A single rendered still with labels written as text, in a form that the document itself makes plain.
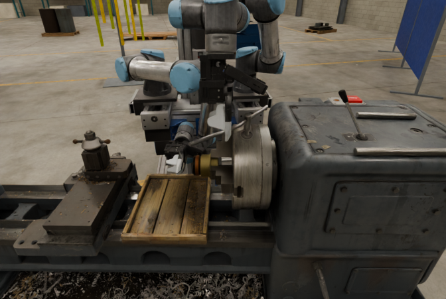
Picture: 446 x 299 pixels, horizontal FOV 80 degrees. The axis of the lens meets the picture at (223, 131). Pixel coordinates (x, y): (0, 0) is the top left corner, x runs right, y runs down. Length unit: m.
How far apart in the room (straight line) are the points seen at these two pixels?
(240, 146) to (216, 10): 0.43
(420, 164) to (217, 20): 0.66
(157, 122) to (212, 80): 0.78
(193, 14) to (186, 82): 0.33
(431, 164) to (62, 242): 1.14
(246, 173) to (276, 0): 0.63
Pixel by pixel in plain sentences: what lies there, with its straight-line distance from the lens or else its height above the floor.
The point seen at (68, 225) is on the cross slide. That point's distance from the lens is 1.07.
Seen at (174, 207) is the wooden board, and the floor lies 0.89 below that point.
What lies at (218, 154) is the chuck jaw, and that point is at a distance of 0.98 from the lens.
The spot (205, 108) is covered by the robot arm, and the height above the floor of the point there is 1.18.
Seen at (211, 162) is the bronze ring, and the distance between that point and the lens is 0.97.
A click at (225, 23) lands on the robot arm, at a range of 0.63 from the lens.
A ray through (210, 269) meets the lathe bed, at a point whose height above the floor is 0.70.
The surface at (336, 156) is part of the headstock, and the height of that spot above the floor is 1.25.
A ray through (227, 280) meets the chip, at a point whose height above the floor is 0.55.
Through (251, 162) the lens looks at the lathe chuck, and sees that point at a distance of 0.85.
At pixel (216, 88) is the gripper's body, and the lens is 0.64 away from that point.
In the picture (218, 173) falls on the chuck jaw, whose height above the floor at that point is 1.10.
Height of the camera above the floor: 1.66
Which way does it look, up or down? 28 degrees down
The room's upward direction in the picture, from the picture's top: straight up
